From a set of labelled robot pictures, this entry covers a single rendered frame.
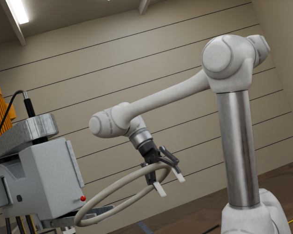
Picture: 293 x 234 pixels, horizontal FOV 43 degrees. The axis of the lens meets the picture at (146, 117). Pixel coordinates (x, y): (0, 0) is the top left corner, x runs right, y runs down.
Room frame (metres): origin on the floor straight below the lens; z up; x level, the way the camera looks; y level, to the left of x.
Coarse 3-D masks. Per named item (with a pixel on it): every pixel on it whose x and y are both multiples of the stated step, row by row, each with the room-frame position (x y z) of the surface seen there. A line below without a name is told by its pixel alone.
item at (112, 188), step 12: (144, 168) 1.47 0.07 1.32; (156, 168) 1.51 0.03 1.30; (168, 168) 1.62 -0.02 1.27; (120, 180) 1.42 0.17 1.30; (132, 180) 1.44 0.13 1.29; (156, 180) 1.80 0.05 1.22; (108, 192) 1.41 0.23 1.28; (144, 192) 1.85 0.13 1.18; (96, 204) 1.44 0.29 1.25; (120, 204) 1.85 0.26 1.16; (96, 216) 1.77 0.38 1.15; (108, 216) 1.81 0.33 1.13
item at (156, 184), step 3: (153, 183) 1.54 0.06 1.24; (156, 183) 1.55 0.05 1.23; (159, 183) 1.56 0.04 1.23; (156, 186) 1.54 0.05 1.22; (159, 186) 1.55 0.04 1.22; (159, 189) 1.54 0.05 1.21; (162, 189) 1.55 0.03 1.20; (159, 192) 1.53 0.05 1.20; (162, 192) 1.54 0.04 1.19; (162, 195) 1.53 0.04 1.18; (165, 195) 1.54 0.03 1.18
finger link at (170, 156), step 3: (159, 147) 1.51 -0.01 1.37; (162, 150) 1.51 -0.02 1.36; (165, 150) 1.51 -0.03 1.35; (165, 153) 1.50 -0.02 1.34; (168, 153) 1.50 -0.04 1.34; (168, 156) 1.49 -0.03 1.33; (171, 156) 1.49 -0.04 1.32; (174, 156) 1.50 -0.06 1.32; (171, 159) 1.49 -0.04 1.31; (174, 159) 1.48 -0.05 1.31; (177, 159) 1.49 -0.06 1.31; (174, 162) 1.48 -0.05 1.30
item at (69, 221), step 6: (78, 210) 2.13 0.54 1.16; (90, 210) 2.01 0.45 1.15; (96, 210) 1.96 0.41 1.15; (102, 210) 1.92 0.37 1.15; (108, 210) 1.87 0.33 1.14; (72, 216) 1.95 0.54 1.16; (84, 216) 1.84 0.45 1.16; (90, 216) 1.80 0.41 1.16; (42, 222) 2.25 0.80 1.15; (48, 222) 2.18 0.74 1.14; (54, 222) 2.12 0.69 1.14; (60, 222) 2.06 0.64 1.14; (66, 222) 2.01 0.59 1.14; (72, 222) 1.95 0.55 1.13; (36, 228) 2.24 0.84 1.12
